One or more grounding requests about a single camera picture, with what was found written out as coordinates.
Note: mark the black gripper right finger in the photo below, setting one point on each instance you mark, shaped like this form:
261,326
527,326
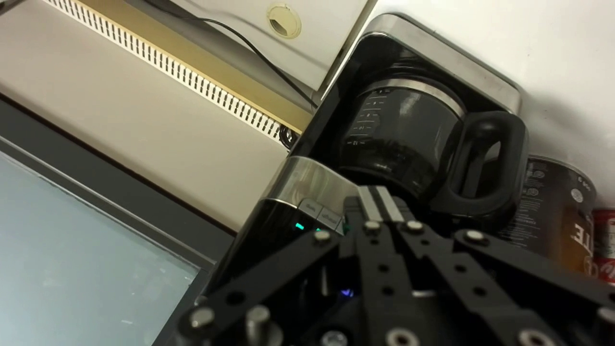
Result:
486,290

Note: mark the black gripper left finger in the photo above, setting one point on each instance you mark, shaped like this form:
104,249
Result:
377,290

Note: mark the brown coffee can black lid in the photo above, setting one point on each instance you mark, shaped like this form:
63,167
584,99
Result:
550,213

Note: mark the black silver drip coffee maker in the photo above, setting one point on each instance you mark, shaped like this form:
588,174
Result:
288,224

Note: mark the glass jar silver lid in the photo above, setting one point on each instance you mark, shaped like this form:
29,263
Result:
605,243

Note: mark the black computer monitor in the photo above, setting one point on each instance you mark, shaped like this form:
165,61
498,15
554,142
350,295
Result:
77,270

